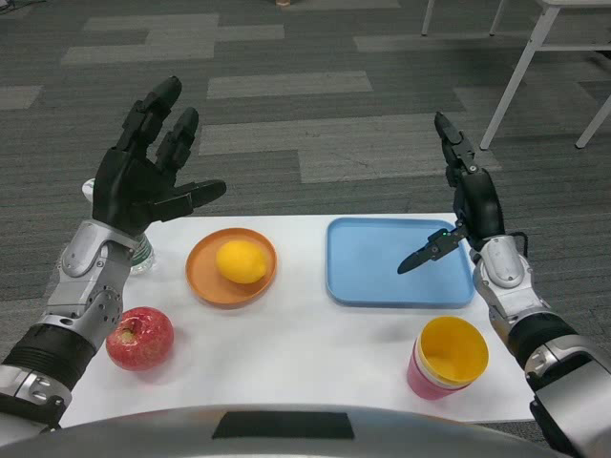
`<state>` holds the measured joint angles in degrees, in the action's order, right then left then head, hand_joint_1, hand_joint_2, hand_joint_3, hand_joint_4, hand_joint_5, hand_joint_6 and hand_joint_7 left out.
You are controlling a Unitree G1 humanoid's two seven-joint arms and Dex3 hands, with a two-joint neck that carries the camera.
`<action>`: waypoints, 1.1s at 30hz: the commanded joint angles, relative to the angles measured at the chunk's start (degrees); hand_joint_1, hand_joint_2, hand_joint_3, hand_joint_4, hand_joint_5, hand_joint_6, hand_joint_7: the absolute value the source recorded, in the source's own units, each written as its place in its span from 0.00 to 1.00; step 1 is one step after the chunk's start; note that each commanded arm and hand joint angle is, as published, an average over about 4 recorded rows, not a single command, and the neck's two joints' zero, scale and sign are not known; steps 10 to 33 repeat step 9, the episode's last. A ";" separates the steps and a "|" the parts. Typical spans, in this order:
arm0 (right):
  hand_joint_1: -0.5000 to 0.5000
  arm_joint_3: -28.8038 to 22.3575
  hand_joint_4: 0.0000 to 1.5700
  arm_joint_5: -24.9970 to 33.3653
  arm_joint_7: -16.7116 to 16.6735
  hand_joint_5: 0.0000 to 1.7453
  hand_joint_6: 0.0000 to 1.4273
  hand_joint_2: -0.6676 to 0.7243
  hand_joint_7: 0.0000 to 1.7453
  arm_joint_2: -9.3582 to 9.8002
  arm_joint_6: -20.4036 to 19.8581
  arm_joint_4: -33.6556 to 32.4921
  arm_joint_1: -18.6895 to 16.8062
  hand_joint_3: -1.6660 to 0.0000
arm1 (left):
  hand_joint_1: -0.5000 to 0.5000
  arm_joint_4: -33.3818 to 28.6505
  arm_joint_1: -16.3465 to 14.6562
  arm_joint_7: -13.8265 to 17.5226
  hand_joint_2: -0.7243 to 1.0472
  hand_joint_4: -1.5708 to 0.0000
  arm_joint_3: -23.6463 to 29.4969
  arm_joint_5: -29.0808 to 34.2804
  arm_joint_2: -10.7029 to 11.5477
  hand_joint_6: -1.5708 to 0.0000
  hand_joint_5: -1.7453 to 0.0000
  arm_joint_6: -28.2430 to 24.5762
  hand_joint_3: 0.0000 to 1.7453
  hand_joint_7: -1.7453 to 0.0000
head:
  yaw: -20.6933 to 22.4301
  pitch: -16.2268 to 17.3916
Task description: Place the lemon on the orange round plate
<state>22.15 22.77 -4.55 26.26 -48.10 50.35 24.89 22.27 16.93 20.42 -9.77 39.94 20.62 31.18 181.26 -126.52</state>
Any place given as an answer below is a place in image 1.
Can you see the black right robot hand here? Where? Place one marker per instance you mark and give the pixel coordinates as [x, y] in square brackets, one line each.
[479, 205]

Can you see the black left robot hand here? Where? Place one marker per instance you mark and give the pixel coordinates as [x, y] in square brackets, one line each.
[129, 186]

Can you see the yellow lemon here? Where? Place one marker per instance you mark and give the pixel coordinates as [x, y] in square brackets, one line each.
[241, 262]

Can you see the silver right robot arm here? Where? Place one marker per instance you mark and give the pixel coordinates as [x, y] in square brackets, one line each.
[515, 286]

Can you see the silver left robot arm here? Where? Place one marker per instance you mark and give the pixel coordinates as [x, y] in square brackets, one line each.
[86, 286]

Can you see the orange round plate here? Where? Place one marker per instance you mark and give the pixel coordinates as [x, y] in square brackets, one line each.
[203, 272]

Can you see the clear plastic water bottle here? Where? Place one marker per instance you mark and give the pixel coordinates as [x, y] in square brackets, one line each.
[143, 257]

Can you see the blue rectangular tray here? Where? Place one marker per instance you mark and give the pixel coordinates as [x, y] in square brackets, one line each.
[367, 267]

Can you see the yellow plastic cup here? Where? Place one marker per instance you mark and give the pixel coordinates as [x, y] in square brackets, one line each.
[458, 348]

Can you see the red apple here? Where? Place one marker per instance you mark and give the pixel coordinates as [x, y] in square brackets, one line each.
[141, 341]

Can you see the white table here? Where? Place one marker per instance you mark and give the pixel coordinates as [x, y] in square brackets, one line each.
[530, 47]

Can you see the pink plastic cup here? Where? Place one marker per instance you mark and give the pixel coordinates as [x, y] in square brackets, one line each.
[422, 381]

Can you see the silver robot chest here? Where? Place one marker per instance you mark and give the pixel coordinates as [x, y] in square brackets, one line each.
[143, 434]

